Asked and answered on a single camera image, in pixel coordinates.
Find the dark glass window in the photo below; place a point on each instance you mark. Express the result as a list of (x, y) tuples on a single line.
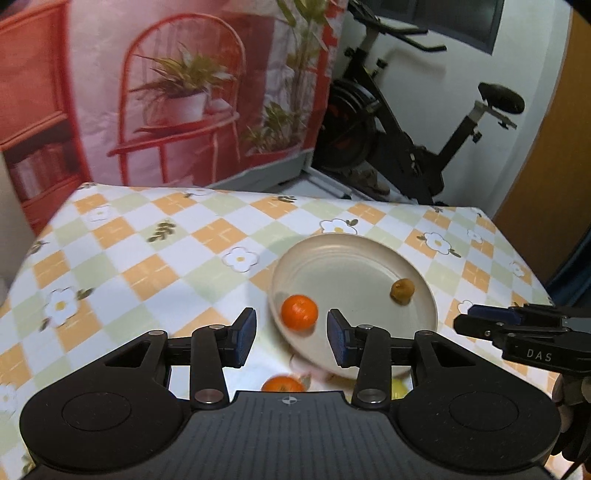
[(461, 23)]

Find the beige round plate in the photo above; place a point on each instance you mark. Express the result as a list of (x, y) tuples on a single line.
[(351, 277)]

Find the yellow lemon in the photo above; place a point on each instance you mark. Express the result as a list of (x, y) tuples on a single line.
[(398, 390)]

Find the black exercise bike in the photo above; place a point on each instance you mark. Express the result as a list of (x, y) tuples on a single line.
[(397, 134)]

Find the person's right hand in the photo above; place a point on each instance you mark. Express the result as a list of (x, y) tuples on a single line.
[(565, 397)]

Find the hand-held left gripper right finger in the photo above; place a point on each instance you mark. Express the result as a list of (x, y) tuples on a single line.
[(337, 339)]

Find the dark blue cloth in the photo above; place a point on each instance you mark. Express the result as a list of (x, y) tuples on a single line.
[(572, 272)]

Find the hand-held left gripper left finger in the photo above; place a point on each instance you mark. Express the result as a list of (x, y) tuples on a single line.
[(245, 337)]

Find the wooden door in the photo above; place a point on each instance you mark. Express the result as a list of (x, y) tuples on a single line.
[(554, 184)]

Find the checkered floral tablecloth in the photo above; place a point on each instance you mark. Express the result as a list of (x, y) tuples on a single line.
[(138, 258)]

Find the printed red backdrop cloth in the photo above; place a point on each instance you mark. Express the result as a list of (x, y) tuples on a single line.
[(92, 92)]

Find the small brown fruit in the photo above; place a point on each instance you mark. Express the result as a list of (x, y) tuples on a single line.
[(402, 290)]

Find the orange tangerine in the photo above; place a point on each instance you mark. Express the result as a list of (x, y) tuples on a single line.
[(299, 312), (281, 385)]

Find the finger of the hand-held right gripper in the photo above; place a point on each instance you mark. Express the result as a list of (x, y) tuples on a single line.
[(480, 327), (498, 313)]

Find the brown sandal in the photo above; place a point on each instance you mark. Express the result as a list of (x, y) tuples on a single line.
[(358, 175), (379, 185)]

